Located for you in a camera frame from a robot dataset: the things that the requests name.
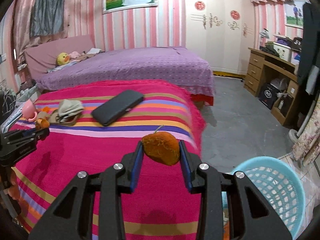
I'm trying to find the dark hanging clothes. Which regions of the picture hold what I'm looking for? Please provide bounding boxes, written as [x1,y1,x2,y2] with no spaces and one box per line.
[297,2,320,95]

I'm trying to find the pink headboard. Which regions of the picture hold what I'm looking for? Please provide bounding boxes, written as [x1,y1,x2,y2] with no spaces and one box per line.
[23,35,95,80]

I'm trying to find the left hand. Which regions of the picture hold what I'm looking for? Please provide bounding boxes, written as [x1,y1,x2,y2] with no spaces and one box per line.
[1,167,21,200]

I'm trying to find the white storage box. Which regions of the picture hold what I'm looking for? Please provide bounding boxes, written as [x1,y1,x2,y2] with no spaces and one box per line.
[273,42,292,62]

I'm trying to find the light blue trash basket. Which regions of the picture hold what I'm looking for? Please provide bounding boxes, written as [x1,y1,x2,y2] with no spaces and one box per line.
[229,156,305,239]

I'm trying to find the floral curtain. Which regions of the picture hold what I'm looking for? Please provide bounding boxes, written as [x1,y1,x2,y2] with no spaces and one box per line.
[292,101,320,166]

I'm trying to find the orange peel piece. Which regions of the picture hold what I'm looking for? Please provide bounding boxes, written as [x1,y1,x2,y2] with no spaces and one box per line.
[141,125,180,166]

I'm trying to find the small framed photo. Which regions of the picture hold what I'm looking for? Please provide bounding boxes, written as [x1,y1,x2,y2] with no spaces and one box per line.
[284,0,306,29]

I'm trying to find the black box under desk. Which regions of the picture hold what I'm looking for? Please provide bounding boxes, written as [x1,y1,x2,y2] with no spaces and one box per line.
[259,83,280,109]

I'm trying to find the black phone case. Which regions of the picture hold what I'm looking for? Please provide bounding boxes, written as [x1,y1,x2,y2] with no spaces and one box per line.
[91,90,144,126]

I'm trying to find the wooden desk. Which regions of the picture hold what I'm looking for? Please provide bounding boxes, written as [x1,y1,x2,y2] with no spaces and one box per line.
[244,48,299,127]

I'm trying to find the beige cloth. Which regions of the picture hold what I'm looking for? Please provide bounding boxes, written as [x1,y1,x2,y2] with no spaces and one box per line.
[56,99,84,123]

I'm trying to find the grey hanging cloth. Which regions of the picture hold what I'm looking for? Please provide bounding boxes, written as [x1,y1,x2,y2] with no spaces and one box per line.
[30,0,65,37]

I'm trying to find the orange peel half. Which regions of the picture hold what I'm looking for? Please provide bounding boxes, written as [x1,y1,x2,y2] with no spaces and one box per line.
[35,118,50,131]

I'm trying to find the striped magenta blanket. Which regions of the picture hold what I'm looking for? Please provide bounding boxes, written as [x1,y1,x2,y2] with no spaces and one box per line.
[14,80,205,239]

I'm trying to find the white wardrobe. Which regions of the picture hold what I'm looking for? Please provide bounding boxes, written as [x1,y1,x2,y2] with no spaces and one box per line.
[185,0,255,75]

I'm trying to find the yellow duck plush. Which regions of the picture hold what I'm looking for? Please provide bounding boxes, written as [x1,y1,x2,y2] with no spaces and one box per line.
[56,53,70,66]

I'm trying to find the pink pig mug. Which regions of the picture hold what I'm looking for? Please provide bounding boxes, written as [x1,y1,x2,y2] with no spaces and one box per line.
[22,99,37,122]

